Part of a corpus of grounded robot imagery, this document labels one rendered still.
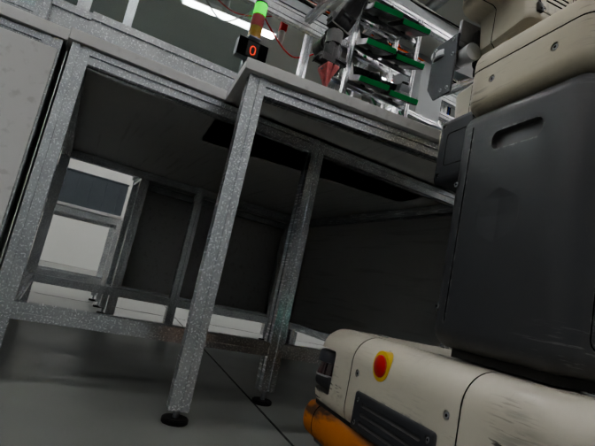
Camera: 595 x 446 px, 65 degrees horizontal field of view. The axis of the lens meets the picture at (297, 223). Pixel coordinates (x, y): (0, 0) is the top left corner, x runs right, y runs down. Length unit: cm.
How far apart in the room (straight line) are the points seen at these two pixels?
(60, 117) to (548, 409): 117
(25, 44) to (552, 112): 116
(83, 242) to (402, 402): 1158
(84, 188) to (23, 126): 210
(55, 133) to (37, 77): 14
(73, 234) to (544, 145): 1177
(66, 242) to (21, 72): 1090
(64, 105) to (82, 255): 1087
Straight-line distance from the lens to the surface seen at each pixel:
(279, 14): 316
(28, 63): 136
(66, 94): 133
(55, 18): 148
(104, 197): 339
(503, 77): 84
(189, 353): 109
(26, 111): 132
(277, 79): 119
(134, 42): 147
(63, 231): 1220
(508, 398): 62
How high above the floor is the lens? 32
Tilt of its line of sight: 9 degrees up
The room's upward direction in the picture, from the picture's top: 12 degrees clockwise
